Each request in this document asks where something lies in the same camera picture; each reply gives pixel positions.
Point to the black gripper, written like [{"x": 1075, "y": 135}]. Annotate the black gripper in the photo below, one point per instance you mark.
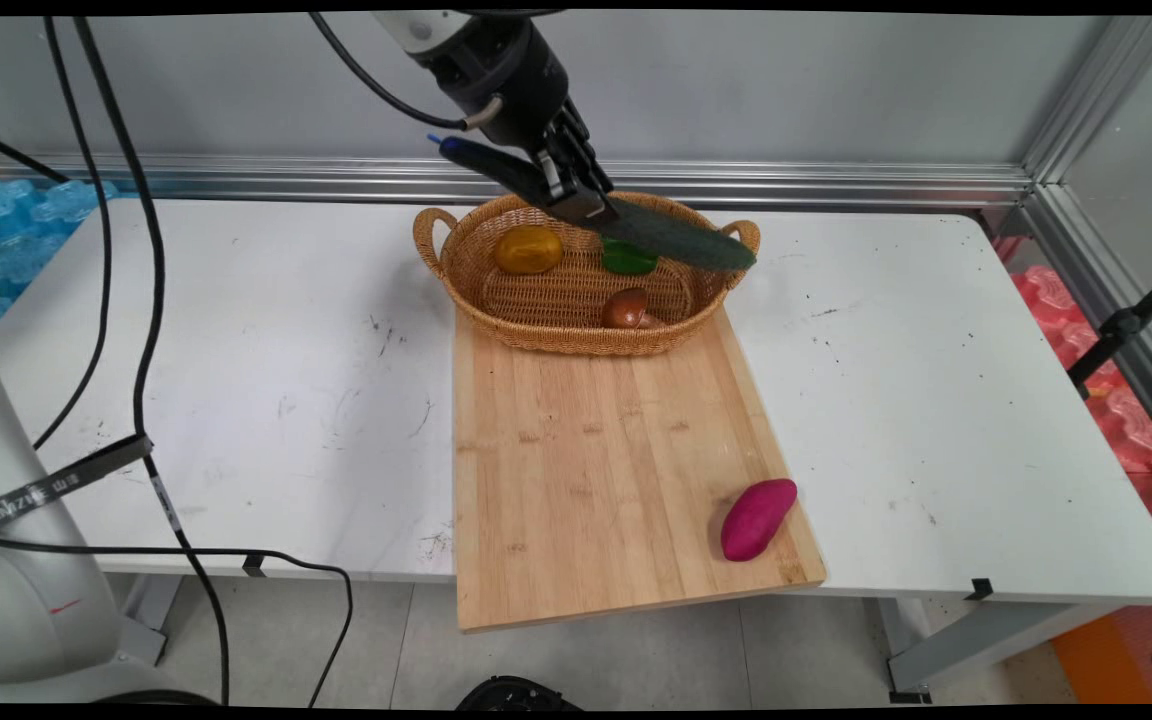
[{"x": 511, "y": 80}]

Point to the long dark green cucumber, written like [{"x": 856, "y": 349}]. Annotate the long dark green cucumber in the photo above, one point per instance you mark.
[{"x": 681, "y": 238}]

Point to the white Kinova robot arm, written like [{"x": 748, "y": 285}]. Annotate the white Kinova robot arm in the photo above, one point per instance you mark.
[{"x": 16, "y": 600}]

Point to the yellow toy potato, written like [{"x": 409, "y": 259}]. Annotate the yellow toy potato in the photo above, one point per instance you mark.
[{"x": 528, "y": 250}]

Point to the green toy bell pepper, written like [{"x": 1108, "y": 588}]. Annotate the green toy bell pepper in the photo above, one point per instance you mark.
[{"x": 628, "y": 260}]

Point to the woven wicker basket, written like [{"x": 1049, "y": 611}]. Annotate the woven wicker basket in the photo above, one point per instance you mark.
[{"x": 576, "y": 310}]

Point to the brown toy mushroom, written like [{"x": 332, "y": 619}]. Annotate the brown toy mushroom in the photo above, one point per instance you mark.
[{"x": 626, "y": 309}]

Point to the bamboo cutting board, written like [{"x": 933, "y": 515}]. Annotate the bamboo cutting board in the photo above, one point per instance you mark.
[{"x": 616, "y": 470}]

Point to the purple toy sweet potato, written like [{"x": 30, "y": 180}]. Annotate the purple toy sweet potato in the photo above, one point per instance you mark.
[{"x": 757, "y": 519}]

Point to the black table edge clip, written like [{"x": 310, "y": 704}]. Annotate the black table edge clip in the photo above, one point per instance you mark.
[
  {"x": 980, "y": 589},
  {"x": 254, "y": 565}
]

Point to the black round floor object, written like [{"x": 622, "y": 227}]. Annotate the black round floor object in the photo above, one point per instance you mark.
[{"x": 516, "y": 693}]

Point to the blue foam mat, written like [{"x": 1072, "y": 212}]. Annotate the blue foam mat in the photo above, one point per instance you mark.
[{"x": 21, "y": 235}]

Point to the black tripod stand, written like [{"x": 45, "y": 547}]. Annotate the black tripod stand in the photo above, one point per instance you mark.
[{"x": 1121, "y": 325}]

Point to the red foam mat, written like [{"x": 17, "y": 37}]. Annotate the red foam mat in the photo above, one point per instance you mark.
[{"x": 1116, "y": 400}]

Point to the grey metal table leg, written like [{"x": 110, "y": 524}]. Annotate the grey metal table leg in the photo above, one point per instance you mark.
[{"x": 976, "y": 640}]

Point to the orange floor panel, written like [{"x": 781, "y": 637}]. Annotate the orange floor panel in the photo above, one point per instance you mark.
[{"x": 1106, "y": 660}]

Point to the aluminium back frame rail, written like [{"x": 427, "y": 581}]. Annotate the aluminium back frame rail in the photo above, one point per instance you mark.
[{"x": 796, "y": 180}]

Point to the aluminium corner frame post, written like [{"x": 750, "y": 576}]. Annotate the aluminium corner frame post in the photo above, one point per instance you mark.
[{"x": 1096, "y": 95}]

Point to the aluminium side frame rail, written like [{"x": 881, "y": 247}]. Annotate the aluminium side frame rail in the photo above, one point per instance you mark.
[{"x": 1106, "y": 290}]

